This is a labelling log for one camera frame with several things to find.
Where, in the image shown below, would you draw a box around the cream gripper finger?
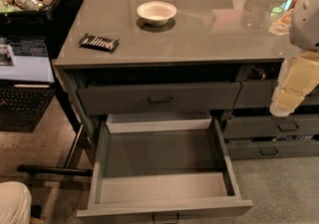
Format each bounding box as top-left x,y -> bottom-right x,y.
269,51 -> 319,117

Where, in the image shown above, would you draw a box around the black rxbar chocolate wrapper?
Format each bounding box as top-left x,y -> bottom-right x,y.
79,34 -> 120,53

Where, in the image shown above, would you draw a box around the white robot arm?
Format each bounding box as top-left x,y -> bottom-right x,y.
269,0 -> 319,117

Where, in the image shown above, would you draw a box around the grey middle right drawer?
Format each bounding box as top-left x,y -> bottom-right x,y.
223,114 -> 319,139

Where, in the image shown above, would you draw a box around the grey bottom right drawer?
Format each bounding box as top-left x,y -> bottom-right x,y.
226,140 -> 319,160

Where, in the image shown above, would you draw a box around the grey top left drawer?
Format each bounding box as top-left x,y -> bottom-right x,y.
78,82 -> 241,115

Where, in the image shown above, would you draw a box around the open grey middle drawer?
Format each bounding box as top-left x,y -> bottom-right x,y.
77,119 -> 252,224

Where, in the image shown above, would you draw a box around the white paper bowl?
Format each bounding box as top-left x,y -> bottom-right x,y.
137,1 -> 176,26

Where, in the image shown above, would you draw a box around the black laptop computer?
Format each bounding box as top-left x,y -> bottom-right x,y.
0,38 -> 56,132

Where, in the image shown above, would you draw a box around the black bin of snacks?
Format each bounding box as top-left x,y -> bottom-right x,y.
0,0 -> 83,58

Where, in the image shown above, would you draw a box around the person's knee beige trousers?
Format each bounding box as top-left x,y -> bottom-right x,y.
0,181 -> 32,224

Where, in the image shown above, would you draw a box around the black cart stand frame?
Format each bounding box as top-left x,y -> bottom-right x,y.
17,81 -> 93,177

